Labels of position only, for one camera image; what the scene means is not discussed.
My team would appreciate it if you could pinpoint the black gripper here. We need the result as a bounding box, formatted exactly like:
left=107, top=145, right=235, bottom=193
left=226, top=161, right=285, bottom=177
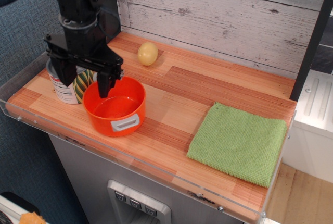
left=44, top=22, right=123, bottom=98

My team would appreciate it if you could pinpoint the orange pot with grey handles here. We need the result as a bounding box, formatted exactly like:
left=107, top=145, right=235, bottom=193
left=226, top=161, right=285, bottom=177
left=83, top=76, right=146, bottom=137

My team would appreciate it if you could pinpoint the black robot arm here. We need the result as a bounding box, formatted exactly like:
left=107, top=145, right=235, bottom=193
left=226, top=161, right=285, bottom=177
left=44, top=0, right=123, bottom=98

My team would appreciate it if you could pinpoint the green striped tin can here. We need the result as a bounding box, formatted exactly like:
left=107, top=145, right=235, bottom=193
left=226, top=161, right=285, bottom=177
left=46, top=59, right=97, bottom=104

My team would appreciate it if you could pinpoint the yellow potato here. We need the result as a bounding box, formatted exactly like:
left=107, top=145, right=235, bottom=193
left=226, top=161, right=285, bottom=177
left=137, top=42, right=158, bottom=66

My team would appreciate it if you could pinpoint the clear acrylic edge guard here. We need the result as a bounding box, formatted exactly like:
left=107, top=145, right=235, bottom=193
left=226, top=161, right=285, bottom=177
left=0, top=98, right=297, bottom=221

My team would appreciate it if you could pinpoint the silver cabinet with dispenser panel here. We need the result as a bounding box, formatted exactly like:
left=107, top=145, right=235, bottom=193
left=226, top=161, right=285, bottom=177
left=49, top=135, right=241, bottom=223

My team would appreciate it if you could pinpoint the orange object bottom left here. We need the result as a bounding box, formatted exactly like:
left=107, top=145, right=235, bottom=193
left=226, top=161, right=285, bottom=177
left=19, top=212, right=46, bottom=224

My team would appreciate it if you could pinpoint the green folded cloth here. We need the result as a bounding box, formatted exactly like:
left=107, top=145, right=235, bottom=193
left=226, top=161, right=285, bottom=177
left=187, top=102, right=287, bottom=188

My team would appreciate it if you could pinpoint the white ribbed appliance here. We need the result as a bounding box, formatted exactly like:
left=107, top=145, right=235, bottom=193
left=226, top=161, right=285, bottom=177
left=283, top=70, right=332, bottom=182

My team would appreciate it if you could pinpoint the dark left upright post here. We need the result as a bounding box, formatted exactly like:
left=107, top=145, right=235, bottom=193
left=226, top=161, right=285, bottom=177
left=101, top=0, right=121, bottom=42

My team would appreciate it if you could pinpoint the dark upright post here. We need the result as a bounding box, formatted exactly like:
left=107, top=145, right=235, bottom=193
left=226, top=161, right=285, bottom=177
left=289, top=0, right=332, bottom=102
left=101, top=0, right=121, bottom=42

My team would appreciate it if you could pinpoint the dark right upright post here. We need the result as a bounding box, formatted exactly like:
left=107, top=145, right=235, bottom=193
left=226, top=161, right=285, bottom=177
left=289, top=0, right=332, bottom=102

